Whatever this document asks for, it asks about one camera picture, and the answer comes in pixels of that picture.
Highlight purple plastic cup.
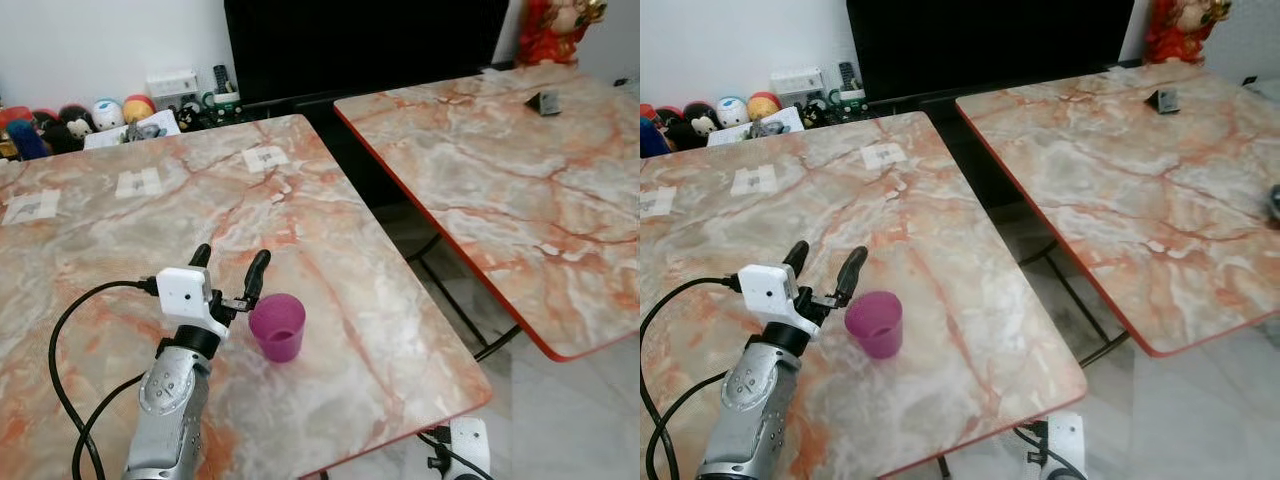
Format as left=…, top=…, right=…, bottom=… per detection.
left=844, top=291, right=904, bottom=360
left=248, top=293, right=307, bottom=363

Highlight white tape label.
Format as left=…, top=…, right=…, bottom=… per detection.
left=640, top=186, right=677, bottom=220
left=114, top=167, right=165, bottom=200
left=729, top=164, right=780, bottom=197
left=861, top=142, right=909, bottom=170
left=2, top=189, right=62, bottom=226
left=243, top=146, right=292, bottom=174

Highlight white printed paper sheet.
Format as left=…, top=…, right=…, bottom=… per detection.
left=706, top=106, right=805, bottom=149
left=84, top=109, right=182, bottom=152

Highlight black mouse plush toy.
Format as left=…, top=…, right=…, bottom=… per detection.
left=34, top=103, right=97, bottom=155
left=661, top=100, right=720, bottom=152

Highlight white power strip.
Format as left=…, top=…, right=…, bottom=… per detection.
left=769, top=67, right=824, bottom=100
left=145, top=69, right=200, bottom=102

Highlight blue plush toy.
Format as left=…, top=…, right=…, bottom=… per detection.
left=640, top=117, right=674, bottom=159
left=7, top=119, right=52, bottom=162

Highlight black metal table legs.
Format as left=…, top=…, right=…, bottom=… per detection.
left=404, top=231, right=522, bottom=364
left=1018, top=238, right=1133, bottom=368

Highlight black television screen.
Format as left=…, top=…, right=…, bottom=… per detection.
left=223, top=0, right=512, bottom=104
left=846, top=0, right=1137, bottom=103

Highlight red and gold figurine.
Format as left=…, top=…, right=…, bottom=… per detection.
left=1142, top=0, right=1234, bottom=66
left=516, top=0, right=609, bottom=69

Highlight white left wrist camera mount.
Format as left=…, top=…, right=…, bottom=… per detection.
left=737, top=264, right=818, bottom=341
left=155, top=265, right=230, bottom=342

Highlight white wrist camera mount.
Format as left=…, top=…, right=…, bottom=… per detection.
left=449, top=417, right=492, bottom=479
left=737, top=264, right=818, bottom=341
left=1044, top=412, right=1087, bottom=479
left=155, top=265, right=230, bottom=342

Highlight long black left arm cable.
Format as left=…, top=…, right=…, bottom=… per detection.
left=640, top=277, right=743, bottom=346
left=47, top=280, right=161, bottom=480

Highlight short black left arm cable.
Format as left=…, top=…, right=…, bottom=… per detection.
left=645, top=370, right=729, bottom=480
left=71, top=371, right=147, bottom=480

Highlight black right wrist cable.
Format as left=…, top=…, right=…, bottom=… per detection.
left=1012, top=424, right=1071, bottom=480
left=417, top=427, right=479, bottom=480

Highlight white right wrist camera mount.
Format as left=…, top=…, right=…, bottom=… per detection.
left=1044, top=412, right=1087, bottom=479
left=449, top=417, right=492, bottom=479

